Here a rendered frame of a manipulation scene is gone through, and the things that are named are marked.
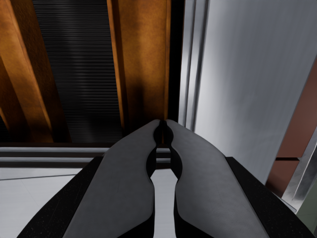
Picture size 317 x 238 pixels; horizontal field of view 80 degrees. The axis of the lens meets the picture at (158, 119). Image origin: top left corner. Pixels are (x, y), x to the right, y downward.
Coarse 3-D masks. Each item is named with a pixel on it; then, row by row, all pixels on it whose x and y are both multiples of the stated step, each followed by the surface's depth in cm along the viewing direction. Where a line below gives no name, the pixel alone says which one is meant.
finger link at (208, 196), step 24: (168, 120) 12; (168, 144) 12; (192, 144) 10; (192, 168) 8; (216, 168) 8; (192, 192) 7; (216, 192) 7; (240, 192) 7; (192, 216) 6; (216, 216) 6; (240, 216) 6
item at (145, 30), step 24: (120, 0) 27; (144, 0) 27; (168, 0) 23; (120, 24) 29; (144, 24) 29; (168, 24) 25; (120, 48) 29; (144, 48) 30; (168, 48) 26; (120, 72) 29; (144, 72) 32; (168, 72) 28; (120, 96) 30; (144, 96) 34; (168, 96) 30; (144, 120) 37
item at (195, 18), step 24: (192, 0) 15; (192, 24) 16; (192, 48) 16; (192, 72) 17; (192, 96) 18; (192, 120) 19; (0, 144) 23; (24, 144) 23; (48, 144) 23; (72, 144) 23; (96, 144) 23; (0, 168) 22; (24, 168) 22; (48, 168) 21; (72, 168) 21
